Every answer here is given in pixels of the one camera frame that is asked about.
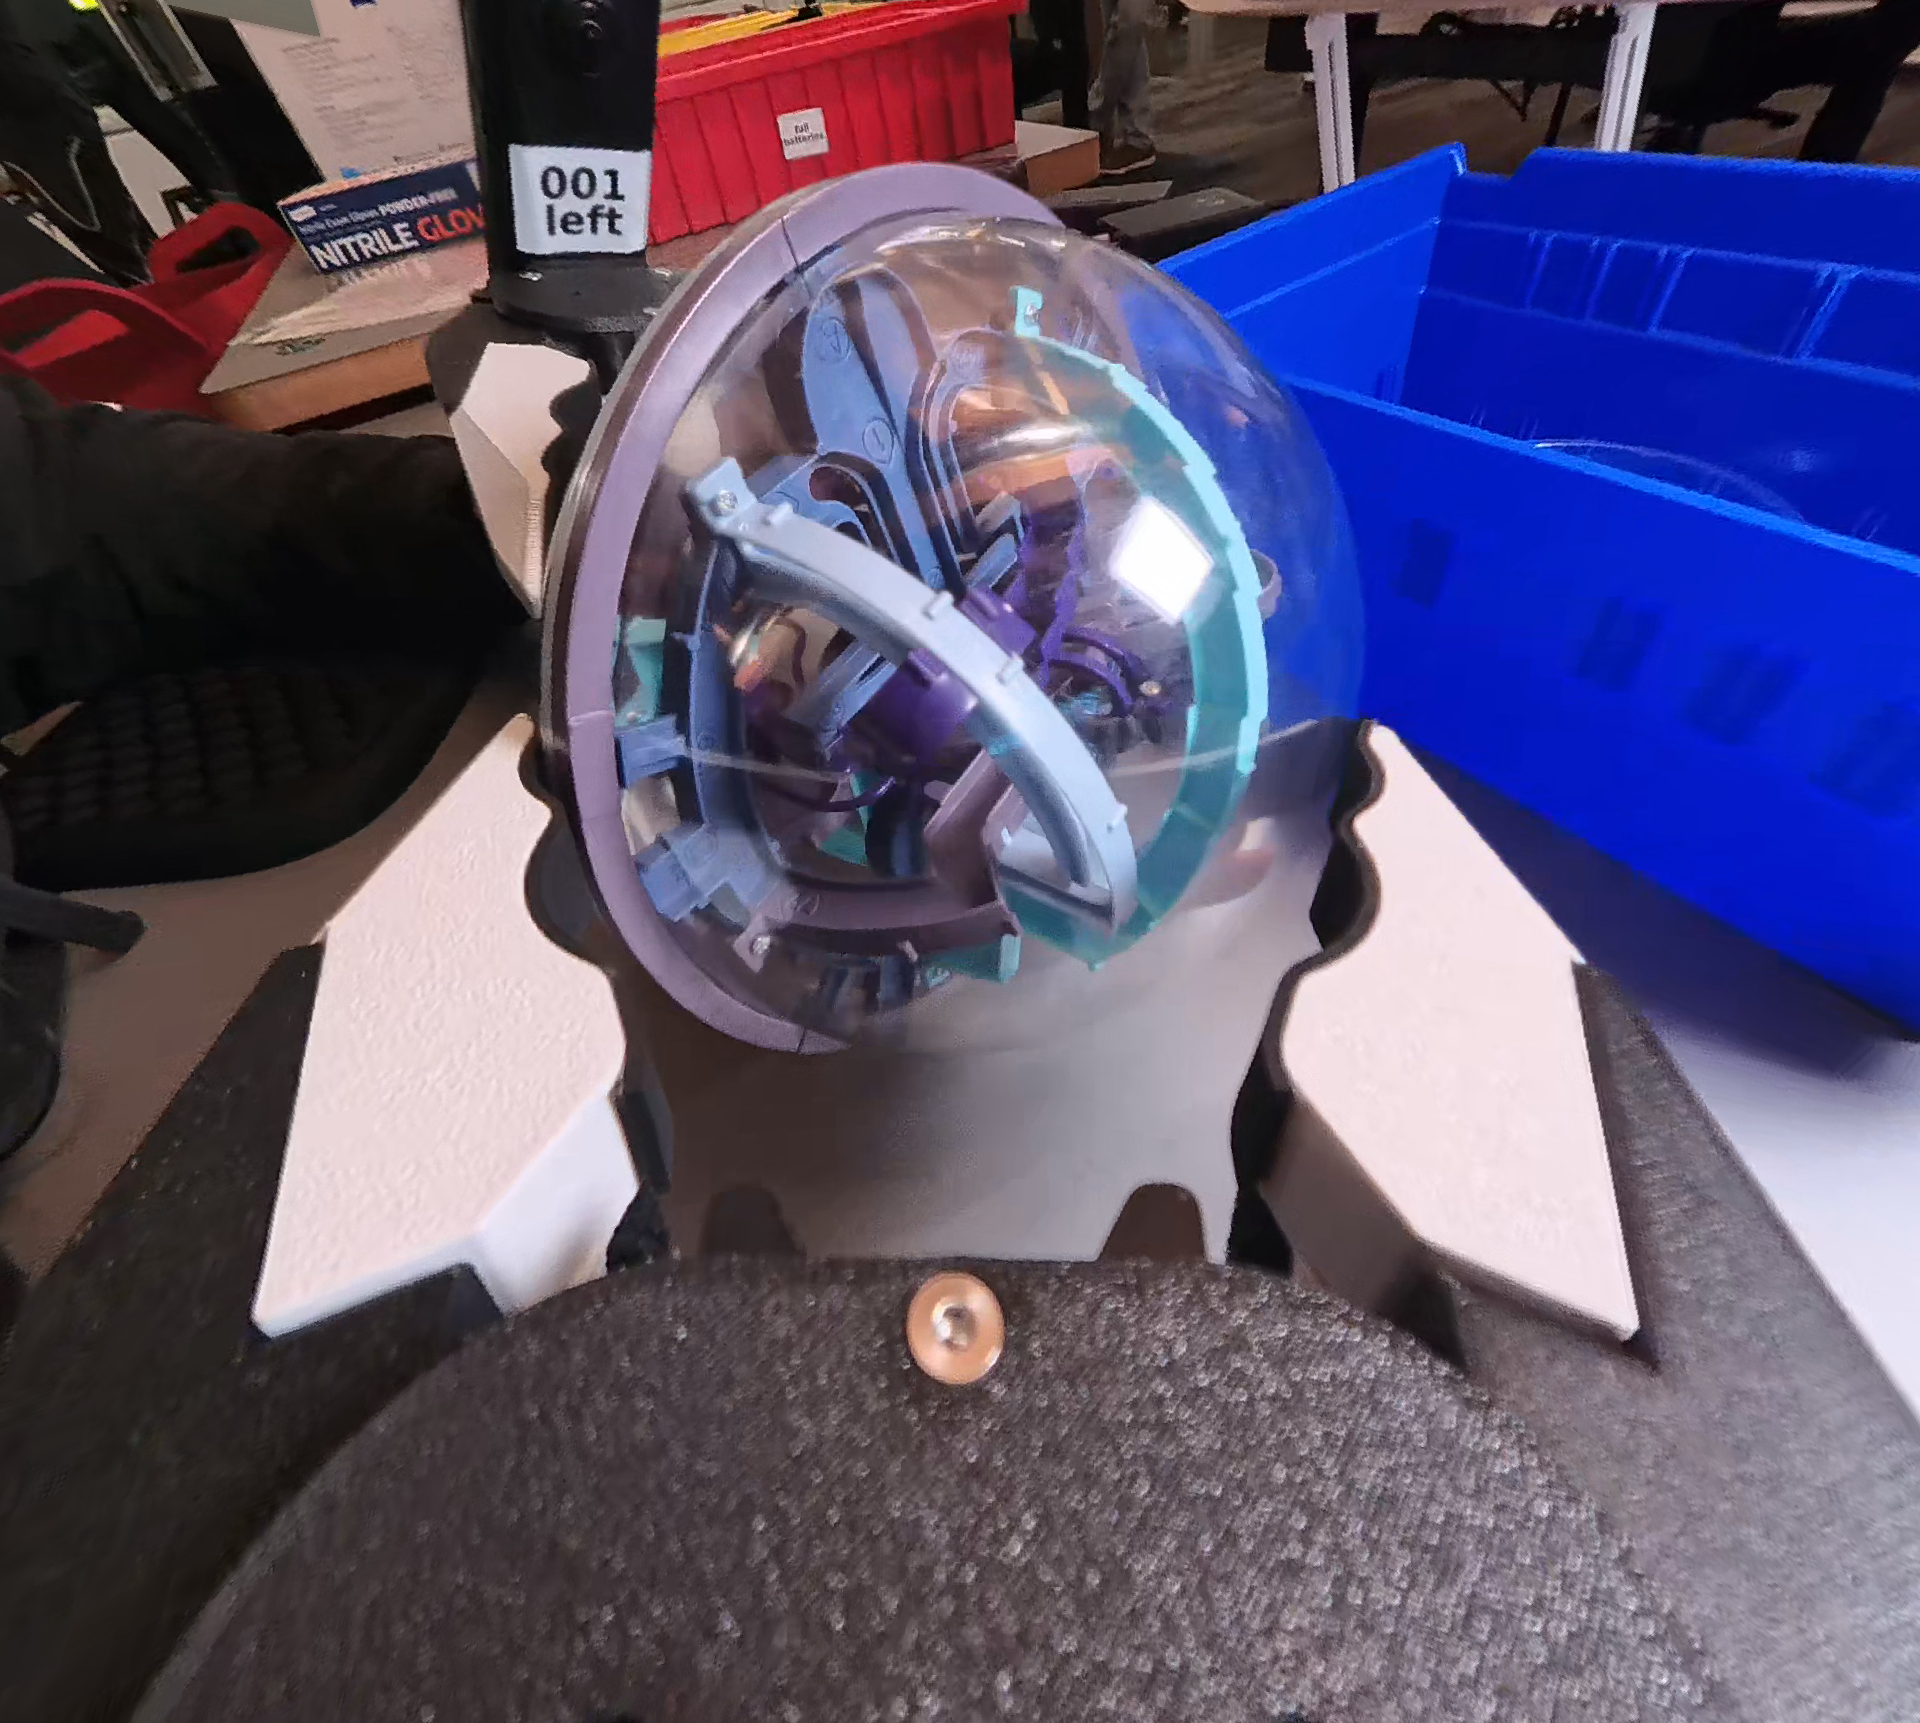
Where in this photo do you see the clear maze ball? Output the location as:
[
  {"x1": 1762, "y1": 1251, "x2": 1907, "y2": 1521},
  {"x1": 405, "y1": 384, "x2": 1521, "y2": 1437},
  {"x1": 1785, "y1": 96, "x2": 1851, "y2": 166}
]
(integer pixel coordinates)
[{"x1": 533, "y1": 164, "x2": 1367, "y2": 1059}]

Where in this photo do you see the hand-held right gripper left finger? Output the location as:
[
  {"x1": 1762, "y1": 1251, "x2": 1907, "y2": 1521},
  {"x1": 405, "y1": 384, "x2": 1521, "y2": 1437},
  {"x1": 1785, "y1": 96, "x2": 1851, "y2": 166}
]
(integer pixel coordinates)
[{"x1": 249, "y1": 713, "x2": 648, "y2": 1341}]

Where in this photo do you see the person's left forearm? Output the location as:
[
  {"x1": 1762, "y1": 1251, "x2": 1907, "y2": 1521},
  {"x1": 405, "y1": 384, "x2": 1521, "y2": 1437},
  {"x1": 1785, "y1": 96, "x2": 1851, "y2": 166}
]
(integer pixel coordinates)
[{"x1": 0, "y1": 374, "x2": 527, "y2": 719}]

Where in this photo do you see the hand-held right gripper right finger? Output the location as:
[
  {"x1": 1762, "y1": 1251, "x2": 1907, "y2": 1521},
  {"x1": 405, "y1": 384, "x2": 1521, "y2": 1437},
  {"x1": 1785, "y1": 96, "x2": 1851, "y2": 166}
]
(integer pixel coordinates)
[{"x1": 1260, "y1": 719, "x2": 1645, "y2": 1341}]

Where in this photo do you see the yellow plastic bin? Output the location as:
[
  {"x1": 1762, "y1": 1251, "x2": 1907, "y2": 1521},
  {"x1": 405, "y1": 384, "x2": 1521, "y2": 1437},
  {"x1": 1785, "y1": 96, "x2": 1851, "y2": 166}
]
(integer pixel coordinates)
[{"x1": 654, "y1": 8, "x2": 827, "y2": 54}]

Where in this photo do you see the blue plastic tray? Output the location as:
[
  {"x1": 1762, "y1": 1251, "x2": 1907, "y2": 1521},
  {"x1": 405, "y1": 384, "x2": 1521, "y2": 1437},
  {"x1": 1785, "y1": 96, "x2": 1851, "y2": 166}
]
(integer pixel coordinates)
[{"x1": 1164, "y1": 144, "x2": 1920, "y2": 1035}]

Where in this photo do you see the red plastic bin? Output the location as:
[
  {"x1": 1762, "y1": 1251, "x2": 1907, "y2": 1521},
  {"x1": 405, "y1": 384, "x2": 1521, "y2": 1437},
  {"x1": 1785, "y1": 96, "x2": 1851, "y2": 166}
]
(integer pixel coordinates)
[{"x1": 651, "y1": 0, "x2": 1027, "y2": 246}]

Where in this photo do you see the red carry bag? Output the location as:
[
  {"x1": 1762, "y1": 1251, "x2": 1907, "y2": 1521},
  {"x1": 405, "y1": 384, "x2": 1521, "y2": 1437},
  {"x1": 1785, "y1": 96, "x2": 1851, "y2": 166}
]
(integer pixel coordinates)
[{"x1": 0, "y1": 200, "x2": 296, "y2": 420}]

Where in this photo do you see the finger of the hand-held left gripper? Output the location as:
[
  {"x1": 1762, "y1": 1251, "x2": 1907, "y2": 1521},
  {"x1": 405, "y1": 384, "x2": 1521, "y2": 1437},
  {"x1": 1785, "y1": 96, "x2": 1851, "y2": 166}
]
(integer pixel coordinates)
[{"x1": 443, "y1": 360, "x2": 602, "y2": 615}]

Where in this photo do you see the glove box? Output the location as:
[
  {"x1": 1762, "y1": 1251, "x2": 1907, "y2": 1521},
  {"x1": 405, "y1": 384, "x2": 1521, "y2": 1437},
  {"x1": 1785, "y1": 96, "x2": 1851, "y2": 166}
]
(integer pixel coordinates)
[{"x1": 279, "y1": 164, "x2": 482, "y2": 280}]

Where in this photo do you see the black mesh chair seat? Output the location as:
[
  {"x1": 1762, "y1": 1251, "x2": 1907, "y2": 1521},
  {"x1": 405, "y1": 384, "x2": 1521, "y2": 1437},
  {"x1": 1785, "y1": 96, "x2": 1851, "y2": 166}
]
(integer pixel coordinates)
[{"x1": 0, "y1": 643, "x2": 517, "y2": 891}]

